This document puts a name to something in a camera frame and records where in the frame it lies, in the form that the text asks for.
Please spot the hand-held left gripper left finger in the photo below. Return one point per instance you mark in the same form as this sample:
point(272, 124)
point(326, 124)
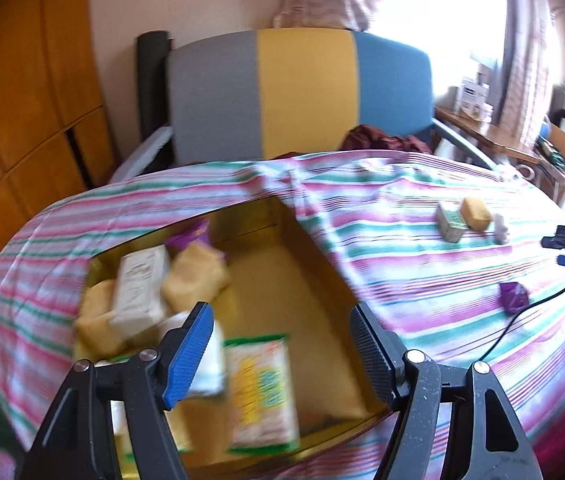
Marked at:
point(190, 355)

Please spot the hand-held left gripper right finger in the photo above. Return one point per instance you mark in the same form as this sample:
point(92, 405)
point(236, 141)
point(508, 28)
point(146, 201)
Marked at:
point(370, 350)

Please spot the yellow sponge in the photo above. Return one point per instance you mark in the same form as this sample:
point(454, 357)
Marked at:
point(197, 275)
point(477, 212)

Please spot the green yellow snack packet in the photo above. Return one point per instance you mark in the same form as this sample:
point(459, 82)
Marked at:
point(260, 395)

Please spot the cream printed carton box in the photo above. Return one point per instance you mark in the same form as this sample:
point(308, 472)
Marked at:
point(137, 285)

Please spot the gold cardboard box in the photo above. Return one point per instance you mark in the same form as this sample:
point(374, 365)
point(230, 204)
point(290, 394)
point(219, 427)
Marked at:
point(282, 285)

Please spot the purple packet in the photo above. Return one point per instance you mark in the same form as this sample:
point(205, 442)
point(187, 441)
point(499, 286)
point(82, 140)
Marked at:
point(190, 237)
point(512, 297)

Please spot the white crumpled plastic bag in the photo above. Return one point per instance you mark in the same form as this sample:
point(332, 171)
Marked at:
point(500, 227)

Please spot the striped bedsheet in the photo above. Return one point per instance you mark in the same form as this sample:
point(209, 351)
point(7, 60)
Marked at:
point(412, 270)

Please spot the wooden desk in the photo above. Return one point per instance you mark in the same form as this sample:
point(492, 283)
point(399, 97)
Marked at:
point(492, 137)

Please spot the small green medicine box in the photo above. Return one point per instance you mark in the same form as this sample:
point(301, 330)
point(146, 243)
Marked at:
point(450, 222)

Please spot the white printed box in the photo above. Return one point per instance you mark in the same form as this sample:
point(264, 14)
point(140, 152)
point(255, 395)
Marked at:
point(472, 97)

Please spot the maroon crumpled garment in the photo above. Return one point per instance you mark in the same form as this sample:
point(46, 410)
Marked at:
point(367, 137)

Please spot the grey yellow blue chair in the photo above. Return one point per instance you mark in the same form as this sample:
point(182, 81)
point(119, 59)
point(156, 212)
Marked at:
point(302, 90)

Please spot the wooden wardrobe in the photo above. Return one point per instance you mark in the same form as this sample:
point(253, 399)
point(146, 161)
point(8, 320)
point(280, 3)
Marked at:
point(22, 110)

